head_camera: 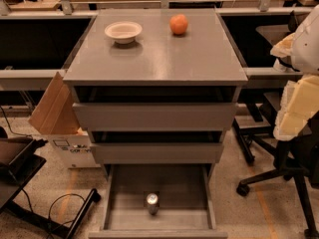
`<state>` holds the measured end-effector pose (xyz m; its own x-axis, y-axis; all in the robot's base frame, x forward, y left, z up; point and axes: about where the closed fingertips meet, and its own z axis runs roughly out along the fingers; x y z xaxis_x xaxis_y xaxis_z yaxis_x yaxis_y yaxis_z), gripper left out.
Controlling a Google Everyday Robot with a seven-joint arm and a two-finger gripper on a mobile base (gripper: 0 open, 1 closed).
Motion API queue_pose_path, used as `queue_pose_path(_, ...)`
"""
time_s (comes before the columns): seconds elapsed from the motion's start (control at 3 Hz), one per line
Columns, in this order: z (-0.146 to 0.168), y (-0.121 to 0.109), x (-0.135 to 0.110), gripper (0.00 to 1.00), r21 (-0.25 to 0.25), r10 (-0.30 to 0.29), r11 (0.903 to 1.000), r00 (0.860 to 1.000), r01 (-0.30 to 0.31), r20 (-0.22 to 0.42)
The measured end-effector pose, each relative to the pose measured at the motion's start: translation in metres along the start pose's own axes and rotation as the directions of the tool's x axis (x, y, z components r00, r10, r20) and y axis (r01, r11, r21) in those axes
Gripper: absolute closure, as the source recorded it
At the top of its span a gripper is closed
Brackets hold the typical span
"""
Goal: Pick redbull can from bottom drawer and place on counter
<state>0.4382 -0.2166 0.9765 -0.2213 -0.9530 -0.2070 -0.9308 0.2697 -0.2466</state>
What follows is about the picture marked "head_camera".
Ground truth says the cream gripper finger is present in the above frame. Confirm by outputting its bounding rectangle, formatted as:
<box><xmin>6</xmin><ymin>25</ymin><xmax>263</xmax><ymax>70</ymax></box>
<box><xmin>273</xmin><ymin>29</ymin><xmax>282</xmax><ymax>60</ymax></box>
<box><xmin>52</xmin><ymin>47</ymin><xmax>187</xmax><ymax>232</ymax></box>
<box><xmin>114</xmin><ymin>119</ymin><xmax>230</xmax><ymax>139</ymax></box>
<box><xmin>273</xmin><ymin>75</ymin><xmax>319</xmax><ymax>141</ymax></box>
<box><xmin>270</xmin><ymin>33</ymin><xmax>295</xmax><ymax>58</ymax></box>

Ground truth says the silver redbull can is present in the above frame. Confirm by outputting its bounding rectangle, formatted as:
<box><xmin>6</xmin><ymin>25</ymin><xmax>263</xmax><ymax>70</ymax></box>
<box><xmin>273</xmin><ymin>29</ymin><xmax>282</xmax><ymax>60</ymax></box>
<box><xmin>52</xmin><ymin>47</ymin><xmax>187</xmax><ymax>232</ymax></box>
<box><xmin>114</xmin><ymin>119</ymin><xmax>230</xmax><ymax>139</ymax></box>
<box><xmin>146</xmin><ymin>193</ymin><xmax>160</xmax><ymax>215</ymax></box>

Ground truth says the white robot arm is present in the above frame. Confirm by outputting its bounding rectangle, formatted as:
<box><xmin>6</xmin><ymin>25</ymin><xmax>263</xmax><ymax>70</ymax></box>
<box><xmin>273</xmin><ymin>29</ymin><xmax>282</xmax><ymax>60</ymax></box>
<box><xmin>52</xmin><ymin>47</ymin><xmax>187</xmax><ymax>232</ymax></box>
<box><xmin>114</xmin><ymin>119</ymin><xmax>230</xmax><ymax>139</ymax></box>
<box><xmin>270</xmin><ymin>5</ymin><xmax>319</xmax><ymax>141</ymax></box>

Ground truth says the grey drawer cabinet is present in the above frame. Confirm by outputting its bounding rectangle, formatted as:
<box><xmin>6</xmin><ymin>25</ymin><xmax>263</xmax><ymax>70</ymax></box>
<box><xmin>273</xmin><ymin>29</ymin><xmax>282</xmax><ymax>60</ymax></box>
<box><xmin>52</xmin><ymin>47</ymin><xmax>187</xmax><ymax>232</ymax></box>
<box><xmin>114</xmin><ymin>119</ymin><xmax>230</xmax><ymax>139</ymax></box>
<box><xmin>62</xmin><ymin>8</ymin><xmax>249</xmax><ymax>181</ymax></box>

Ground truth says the grey open bottom drawer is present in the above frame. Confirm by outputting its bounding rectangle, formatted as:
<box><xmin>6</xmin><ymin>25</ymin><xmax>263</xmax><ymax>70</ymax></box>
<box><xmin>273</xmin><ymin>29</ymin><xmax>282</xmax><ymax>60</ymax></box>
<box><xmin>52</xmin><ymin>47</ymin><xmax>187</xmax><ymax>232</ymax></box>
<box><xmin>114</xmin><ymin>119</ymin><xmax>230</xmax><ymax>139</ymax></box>
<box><xmin>89</xmin><ymin>164</ymin><xmax>228</xmax><ymax>239</ymax></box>

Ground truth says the grey middle drawer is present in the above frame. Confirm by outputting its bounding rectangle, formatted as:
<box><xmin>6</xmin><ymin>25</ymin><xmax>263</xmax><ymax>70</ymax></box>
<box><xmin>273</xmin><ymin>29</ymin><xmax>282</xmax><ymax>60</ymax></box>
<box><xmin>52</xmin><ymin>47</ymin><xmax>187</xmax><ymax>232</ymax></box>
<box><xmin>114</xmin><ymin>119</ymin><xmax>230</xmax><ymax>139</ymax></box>
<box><xmin>91</xmin><ymin>131</ymin><xmax>223</xmax><ymax>164</ymax></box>

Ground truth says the grey top drawer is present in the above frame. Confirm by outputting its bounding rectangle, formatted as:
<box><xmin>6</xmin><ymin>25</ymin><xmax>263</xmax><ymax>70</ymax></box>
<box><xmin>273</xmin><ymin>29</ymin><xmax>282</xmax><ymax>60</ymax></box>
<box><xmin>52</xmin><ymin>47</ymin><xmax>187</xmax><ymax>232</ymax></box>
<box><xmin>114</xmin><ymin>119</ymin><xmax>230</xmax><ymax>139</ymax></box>
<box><xmin>73</xmin><ymin>86</ymin><xmax>236</xmax><ymax>131</ymax></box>

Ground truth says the black side desk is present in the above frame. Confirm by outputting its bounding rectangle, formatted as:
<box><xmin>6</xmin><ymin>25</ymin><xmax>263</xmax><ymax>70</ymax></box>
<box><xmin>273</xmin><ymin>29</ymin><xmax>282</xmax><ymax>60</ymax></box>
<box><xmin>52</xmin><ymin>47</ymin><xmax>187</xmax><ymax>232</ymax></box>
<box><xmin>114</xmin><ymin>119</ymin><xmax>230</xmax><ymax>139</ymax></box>
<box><xmin>256</xmin><ymin>25</ymin><xmax>293</xmax><ymax>71</ymax></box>

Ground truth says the black office chair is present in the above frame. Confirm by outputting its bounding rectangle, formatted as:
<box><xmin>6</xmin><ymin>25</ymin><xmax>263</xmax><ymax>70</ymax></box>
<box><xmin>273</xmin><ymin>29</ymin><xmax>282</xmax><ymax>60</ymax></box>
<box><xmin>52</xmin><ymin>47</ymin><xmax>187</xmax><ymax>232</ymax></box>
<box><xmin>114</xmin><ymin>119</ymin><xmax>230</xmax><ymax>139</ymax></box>
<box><xmin>233</xmin><ymin>92</ymin><xmax>319</xmax><ymax>239</ymax></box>

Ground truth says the orange fruit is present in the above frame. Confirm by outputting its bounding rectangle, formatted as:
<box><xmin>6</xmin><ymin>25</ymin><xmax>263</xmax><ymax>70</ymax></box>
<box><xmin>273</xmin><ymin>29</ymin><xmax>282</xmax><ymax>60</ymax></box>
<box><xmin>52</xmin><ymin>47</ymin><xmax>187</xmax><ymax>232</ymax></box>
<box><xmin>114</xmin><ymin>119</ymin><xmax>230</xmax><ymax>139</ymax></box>
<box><xmin>169</xmin><ymin>14</ymin><xmax>188</xmax><ymax>35</ymax></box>

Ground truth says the white bowl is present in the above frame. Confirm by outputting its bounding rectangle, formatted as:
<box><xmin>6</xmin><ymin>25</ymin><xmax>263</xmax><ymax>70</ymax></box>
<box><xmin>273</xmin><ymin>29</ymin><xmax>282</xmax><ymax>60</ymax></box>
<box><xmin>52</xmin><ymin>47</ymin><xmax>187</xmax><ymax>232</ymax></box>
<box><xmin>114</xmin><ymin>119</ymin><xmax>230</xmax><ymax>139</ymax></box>
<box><xmin>105</xmin><ymin>21</ymin><xmax>143</xmax><ymax>44</ymax></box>

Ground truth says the brown cardboard box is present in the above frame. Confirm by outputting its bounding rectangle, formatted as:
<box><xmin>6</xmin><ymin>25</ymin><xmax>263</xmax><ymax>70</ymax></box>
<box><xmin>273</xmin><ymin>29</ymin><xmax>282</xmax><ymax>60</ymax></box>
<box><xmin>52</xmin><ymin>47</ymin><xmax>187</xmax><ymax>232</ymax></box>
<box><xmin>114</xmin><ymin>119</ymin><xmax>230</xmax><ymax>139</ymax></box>
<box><xmin>29</xmin><ymin>73</ymin><xmax>99</xmax><ymax>168</ymax></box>

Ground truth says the black stand with base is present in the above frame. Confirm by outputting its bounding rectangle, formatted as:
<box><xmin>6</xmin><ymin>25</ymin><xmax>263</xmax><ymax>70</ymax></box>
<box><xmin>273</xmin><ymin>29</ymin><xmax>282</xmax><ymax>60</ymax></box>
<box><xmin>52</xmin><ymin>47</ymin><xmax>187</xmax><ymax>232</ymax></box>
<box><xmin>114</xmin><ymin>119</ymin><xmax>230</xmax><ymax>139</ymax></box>
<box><xmin>0</xmin><ymin>127</ymin><xmax>101</xmax><ymax>239</ymax></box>

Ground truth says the black floor cable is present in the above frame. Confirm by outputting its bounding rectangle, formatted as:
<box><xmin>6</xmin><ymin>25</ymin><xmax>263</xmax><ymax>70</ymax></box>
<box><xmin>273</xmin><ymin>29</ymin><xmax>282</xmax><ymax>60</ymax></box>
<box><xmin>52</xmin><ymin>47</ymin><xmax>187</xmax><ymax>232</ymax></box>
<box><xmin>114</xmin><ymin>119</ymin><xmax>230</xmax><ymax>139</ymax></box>
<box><xmin>45</xmin><ymin>192</ymin><xmax>87</xmax><ymax>239</ymax></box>

